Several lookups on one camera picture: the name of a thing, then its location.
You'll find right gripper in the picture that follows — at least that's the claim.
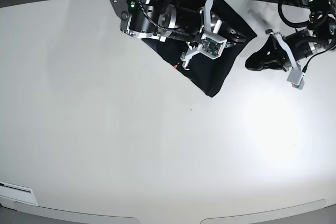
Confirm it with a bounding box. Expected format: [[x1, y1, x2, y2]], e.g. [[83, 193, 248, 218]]
[[180, 0, 249, 71]]

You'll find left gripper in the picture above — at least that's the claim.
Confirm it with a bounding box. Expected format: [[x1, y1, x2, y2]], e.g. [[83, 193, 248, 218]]
[[245, 29, 301, 72]]

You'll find black T-shirt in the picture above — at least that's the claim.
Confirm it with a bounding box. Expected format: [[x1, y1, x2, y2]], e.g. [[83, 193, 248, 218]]
[[142, 0, 257, 97]]

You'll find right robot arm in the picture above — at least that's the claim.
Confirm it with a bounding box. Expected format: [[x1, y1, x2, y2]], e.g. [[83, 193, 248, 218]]
[[110, 0, 247, 70]]

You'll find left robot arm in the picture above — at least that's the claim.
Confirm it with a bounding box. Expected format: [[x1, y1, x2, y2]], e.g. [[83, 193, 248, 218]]
[[245, 0, 335, 71]]

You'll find white label plate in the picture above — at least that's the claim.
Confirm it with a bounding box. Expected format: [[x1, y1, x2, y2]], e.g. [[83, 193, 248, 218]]
[[1, 182, 38, 206]]

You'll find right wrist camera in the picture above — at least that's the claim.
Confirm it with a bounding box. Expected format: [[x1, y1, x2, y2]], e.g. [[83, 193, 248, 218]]
[[201, 34, 227, 60]]

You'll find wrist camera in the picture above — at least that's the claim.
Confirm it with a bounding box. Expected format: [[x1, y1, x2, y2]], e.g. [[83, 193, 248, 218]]
[[201, 34, 227, 60], [287, 69, 305, 90]]

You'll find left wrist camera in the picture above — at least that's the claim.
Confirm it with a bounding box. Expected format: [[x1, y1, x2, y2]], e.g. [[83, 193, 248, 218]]
[[287, 69, 305, 90]]

